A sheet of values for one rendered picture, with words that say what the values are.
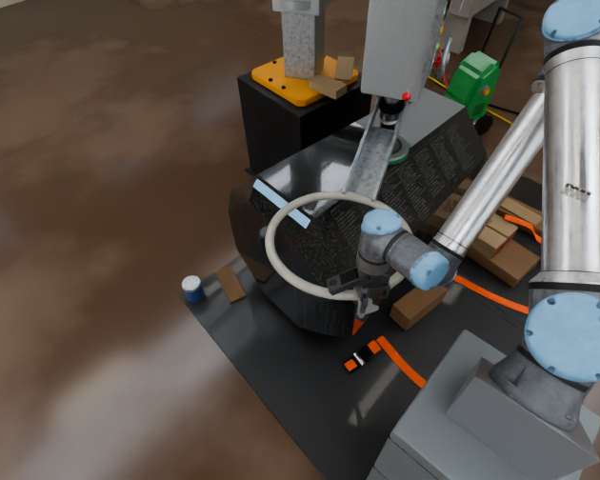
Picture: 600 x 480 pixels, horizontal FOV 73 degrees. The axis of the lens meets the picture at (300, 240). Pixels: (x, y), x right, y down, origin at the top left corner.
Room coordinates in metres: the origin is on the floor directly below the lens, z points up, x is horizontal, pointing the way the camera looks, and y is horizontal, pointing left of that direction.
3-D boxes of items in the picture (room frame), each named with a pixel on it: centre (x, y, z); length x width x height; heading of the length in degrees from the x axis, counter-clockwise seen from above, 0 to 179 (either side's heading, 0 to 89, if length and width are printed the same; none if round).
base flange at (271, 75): (2.35, -0.06, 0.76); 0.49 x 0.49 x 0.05; 39
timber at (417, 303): (1.14, -0.63, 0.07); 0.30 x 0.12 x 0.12; 126
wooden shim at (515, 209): (1.77, -1.42, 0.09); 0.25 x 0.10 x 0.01; 40
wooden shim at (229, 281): (1.34, 0.42, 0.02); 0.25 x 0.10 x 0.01; 26
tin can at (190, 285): (1.28, 0.61, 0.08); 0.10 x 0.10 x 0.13
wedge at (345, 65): (2.32, -0.30, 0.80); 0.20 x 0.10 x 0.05; 170
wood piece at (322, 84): (2.12, -0.19, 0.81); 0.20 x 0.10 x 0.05; 47
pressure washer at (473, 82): (2.84, -1.35, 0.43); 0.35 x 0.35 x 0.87; 24
